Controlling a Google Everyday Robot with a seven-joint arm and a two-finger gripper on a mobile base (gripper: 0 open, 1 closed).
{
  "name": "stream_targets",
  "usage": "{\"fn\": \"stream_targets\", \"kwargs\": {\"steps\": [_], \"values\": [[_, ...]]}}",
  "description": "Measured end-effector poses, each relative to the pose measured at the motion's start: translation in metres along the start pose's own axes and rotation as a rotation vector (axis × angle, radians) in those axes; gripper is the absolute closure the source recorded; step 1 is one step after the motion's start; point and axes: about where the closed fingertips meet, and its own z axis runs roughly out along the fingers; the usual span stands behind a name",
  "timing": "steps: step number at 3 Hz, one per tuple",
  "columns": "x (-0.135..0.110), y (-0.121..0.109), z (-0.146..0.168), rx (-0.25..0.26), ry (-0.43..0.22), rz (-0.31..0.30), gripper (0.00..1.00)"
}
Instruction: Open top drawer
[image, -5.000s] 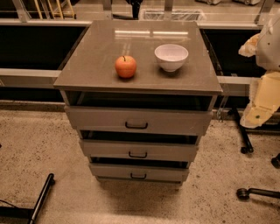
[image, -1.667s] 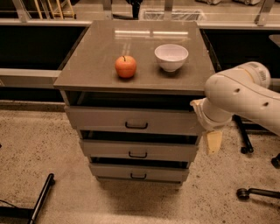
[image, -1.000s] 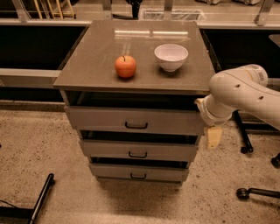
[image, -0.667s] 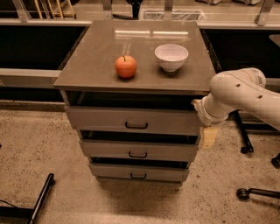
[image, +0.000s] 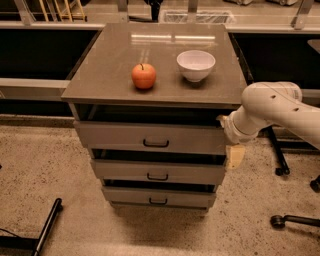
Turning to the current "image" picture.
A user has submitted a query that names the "black caster far right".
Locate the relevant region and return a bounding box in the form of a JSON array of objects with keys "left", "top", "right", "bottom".
[{"left": 310, "top": 175, "right": 320, "bottom": 193}]

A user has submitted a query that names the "grey drawer cabinet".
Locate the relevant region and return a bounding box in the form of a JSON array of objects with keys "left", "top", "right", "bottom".
[{"left": 62, "top": 23, "right": 246, "bottom": 210}]

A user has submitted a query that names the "metal railing frame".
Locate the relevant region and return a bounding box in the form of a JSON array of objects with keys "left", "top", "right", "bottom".
[{"left": 1, "top": 0, "right": 320, "bottom": 107}]

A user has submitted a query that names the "white bowl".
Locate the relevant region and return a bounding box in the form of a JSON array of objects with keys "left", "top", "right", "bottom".
[{"left": 176, "top": 50, "right": 216, "bottom": 82}]

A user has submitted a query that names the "black stand leg right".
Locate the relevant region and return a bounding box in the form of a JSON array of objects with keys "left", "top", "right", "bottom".
[{"left": 266, "top": 126, "right": 290, "bottom": 176}]

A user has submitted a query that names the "white wire basket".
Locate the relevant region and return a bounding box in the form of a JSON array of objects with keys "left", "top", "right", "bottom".
[{"left": 159, "top": 10, "right": 236, "bottom": 24}]

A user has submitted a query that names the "black stand leg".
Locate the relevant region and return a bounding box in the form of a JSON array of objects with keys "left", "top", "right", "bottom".
[
  {"left": 266, "top": 126, "right": 290, "bottom": 176},
  {"left": 0, "top": 198, "right": 63, "bottom": 256}
]

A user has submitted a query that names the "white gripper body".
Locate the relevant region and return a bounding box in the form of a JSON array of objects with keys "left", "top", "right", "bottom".
[{"left": 222, "top": 115, "right": 258, "bottom": 145}]

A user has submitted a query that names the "black stand leg left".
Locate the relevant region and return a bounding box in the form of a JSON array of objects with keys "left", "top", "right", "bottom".
[{"left": 0, "top": 198, "right": 63, "bottom": 256}]

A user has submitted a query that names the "black caster leg right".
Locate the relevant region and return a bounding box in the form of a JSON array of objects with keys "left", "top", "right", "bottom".
[{"left": 270, "top": 215, "right": 320, "bottom": 229}]

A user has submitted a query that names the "red apple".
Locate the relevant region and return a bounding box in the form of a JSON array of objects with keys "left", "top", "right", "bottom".
[{"left": 131, "top": 63, "right": 156, "bottom": 89}]

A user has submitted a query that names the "grey top drawer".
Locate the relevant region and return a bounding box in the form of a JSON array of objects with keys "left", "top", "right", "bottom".
[{"left": 74, "top": 121, "right": 230, "bottom": 155}]

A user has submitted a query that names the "grey bottom drawer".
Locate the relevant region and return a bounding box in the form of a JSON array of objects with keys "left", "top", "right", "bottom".
[{"left": 102, "top": 186, "right": 216, "bottom": 209}]

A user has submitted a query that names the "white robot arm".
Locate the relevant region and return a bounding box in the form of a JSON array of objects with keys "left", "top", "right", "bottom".
[{"left": 217, "top": 82, "right": 320, "bottom": 169}]

